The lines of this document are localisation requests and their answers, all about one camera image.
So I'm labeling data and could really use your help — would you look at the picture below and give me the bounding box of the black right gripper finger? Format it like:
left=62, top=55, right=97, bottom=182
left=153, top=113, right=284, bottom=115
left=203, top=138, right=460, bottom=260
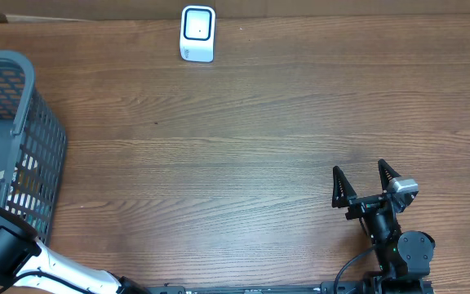
left=331, top=166, right=357, bottom=208
left=378, top=159, right=401, bottom=191

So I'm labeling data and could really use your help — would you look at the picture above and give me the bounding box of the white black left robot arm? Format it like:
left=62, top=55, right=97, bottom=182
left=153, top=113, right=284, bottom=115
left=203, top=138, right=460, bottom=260
left=0, top=207, right=147, bottom=294

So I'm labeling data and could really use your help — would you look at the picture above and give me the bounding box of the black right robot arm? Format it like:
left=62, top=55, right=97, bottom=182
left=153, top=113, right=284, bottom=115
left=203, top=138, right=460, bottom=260
left=326, top=159, right=436, bottom=294

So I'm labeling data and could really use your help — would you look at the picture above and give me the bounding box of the white black barcode scanner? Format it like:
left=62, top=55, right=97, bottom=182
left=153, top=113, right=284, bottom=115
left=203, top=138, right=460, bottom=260
left=180, top=5, right=216, bottom=63

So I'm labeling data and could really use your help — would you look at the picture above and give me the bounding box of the grey plastic mesh basket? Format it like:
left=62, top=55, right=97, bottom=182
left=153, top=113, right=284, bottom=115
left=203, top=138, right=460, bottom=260
left=0, top=51, right=68, bottom=243

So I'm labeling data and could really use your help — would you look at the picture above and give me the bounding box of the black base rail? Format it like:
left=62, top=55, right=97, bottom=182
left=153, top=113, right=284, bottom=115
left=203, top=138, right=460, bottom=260
left=145, top=281, right=379, bottom=294

